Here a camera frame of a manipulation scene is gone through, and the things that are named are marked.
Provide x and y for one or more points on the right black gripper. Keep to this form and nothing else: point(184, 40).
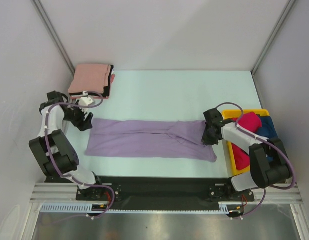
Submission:
point(206, 140)

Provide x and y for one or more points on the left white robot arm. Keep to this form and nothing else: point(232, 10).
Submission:
point(52, 150)

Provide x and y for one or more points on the purple t shirt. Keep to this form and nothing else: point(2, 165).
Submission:
point(149, 139)

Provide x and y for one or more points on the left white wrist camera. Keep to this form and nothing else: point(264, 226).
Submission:
point(86, 100)

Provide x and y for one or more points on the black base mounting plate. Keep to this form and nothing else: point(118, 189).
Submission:
point(159, 193)

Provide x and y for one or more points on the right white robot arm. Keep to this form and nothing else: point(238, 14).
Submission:
point(269, 163)

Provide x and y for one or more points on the slotted cable duct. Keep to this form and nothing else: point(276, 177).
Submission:
point(94, 209)

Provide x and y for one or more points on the folded black t shirt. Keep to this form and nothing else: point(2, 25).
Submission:
point(107, 93)

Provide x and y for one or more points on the yellow plastic bin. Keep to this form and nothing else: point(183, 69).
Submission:
point(235, 114)

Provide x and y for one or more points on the left corner aluminium post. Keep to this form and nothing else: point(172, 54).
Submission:
point(42, 13)

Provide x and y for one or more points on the red t shirt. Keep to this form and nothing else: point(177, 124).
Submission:
point(250, 122)

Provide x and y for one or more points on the navy blue t shirt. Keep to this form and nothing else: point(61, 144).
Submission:
point(267, 128)

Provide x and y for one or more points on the right corner aluminium post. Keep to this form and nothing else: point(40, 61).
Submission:
point(273, 34)

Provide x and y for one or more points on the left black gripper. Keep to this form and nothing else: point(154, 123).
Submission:
point(81, 124)

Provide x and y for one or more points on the aluminium frame rail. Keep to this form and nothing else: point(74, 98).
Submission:
point(54, 193)

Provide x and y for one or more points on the corner aluminium post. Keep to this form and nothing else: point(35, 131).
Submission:
point(273, 34)
point(42, 13)

